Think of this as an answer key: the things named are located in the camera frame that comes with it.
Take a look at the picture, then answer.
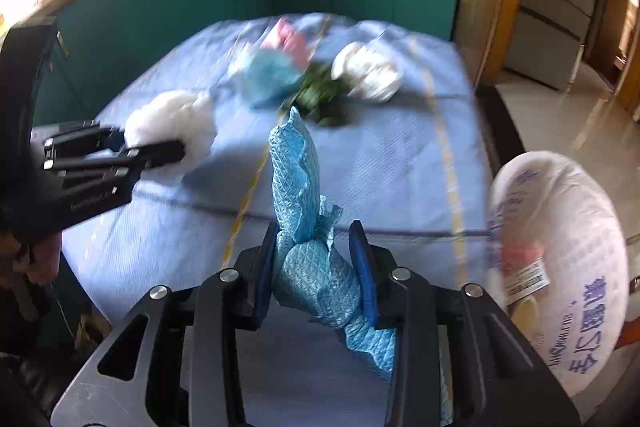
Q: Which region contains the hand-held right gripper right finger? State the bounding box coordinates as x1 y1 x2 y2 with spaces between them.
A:
348 221 581 427

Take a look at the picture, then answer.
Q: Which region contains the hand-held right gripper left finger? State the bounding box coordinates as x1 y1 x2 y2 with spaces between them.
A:
50 222 281 427

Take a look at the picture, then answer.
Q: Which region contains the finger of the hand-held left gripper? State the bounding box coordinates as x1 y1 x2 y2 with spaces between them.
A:
42 139 187 180
44 120 127 152

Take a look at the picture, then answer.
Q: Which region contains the white tissue ball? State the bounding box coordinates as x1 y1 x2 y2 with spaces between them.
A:
124 90 217 168

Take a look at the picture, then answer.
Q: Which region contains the blue quilted cloth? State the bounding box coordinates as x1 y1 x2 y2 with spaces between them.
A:
267 106 401 383

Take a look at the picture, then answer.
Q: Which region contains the blue face mask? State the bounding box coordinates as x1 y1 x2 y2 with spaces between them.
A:
227 49 306 108

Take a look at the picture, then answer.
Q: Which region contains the white medicine box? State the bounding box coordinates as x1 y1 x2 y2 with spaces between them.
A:
505 257 551 298

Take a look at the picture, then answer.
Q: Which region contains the dark green cloth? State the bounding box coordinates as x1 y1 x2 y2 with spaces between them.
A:
290 64 353 128

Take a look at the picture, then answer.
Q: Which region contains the small pink wrapper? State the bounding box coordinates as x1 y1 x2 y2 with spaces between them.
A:
262 18 311 68

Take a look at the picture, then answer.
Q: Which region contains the white paper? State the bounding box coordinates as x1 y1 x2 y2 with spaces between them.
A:
331 41 405 102

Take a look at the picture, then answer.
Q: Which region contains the white lined trash bin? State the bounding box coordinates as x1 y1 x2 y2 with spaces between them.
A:
487 150 630 415

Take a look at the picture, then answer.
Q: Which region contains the person's left hand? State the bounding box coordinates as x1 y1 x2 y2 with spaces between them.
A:
9 231 64 289

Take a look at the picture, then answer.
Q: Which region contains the blue checked tablecloth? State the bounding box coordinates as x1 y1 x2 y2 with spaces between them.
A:
60 13 501 427

